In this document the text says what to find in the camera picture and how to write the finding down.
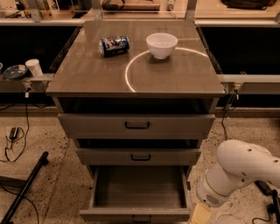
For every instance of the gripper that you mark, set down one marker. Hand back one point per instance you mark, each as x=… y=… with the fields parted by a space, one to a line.
x=207 y=192

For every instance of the grey bottom drawer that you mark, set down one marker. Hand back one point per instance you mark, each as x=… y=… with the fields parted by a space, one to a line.
x=139 y=195

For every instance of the grey drawer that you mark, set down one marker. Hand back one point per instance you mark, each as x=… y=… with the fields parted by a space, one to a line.
x=139 y=195
x=194 y=127
x=138 y=156

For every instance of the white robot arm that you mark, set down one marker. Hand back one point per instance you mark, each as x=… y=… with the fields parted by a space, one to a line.
x=238 y=164

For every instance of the grey middle drawer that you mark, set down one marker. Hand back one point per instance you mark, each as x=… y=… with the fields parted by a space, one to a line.
x=138 y=156

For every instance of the grey drawer cabinet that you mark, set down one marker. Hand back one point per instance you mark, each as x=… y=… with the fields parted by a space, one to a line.
x=135 y=82

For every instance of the grey top drawer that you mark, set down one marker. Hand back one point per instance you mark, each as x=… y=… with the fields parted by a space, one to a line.
x=194 y=127

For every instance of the black power brick right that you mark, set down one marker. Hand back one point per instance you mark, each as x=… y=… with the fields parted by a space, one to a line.
x=263 y=187

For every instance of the white ceramic bowl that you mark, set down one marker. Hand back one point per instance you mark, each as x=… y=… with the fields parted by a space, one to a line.
x=161 y=44

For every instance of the blue soda can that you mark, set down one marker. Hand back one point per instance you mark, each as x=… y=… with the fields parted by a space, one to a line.
x=112 y=46

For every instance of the black pole stand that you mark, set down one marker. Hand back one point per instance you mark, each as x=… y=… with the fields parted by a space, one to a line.
x=22 y=185

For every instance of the black power adapter left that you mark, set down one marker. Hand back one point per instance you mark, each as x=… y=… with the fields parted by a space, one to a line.
x=13 y=133

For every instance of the white paper cup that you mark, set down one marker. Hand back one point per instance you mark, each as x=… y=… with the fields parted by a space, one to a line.
x=34 y=67

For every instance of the dark blue plate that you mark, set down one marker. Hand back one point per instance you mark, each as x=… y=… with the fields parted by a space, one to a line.
x=16 y=72

